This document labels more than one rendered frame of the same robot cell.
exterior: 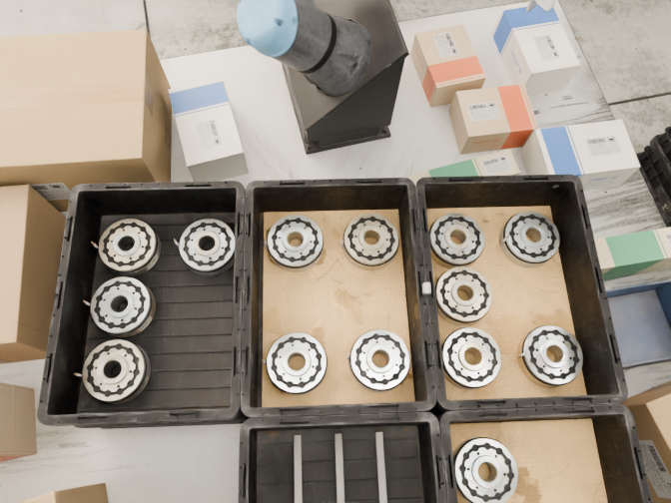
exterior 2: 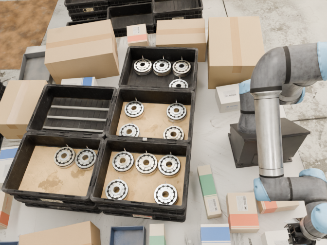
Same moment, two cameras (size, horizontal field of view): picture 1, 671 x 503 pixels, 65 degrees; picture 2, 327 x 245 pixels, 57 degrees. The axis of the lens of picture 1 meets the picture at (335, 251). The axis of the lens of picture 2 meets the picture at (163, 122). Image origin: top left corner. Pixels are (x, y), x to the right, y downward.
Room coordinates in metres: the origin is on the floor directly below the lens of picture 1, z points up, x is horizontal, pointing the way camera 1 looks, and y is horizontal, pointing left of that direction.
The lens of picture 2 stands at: (0.59, -0.76, 2.12)
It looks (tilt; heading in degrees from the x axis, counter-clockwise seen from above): 57 degrees down; 111
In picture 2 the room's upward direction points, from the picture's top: 9 degrees counter-clockwise
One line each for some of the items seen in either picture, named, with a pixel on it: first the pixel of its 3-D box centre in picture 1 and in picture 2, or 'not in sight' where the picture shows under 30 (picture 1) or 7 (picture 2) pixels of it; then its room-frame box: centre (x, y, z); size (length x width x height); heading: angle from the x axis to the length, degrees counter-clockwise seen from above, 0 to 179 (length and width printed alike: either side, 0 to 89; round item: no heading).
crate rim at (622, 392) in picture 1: (512, 283); (141, 171); (0.28, -0.30, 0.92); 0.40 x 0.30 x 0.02; 7
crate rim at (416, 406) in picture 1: (335, 288); (151, 114); (0.25, 0.00, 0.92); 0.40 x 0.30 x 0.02; 7
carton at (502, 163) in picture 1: (460, 180); (208, 191); (0.57, -0.26, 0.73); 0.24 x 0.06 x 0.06; 111
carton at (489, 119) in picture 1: (491, 119); (241, 212); (0.73, -0.33, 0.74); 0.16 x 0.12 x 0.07; 103
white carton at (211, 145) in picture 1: (209, 132); (235, 97); (0.63, 0.30, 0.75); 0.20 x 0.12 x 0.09; 22
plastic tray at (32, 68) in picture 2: not in sight; (37, 69); (-0.64, 0.32, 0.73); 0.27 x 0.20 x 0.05; 110
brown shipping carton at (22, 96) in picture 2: not in sight; (26, 109); (-0.51, -0.02, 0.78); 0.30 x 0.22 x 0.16; 101
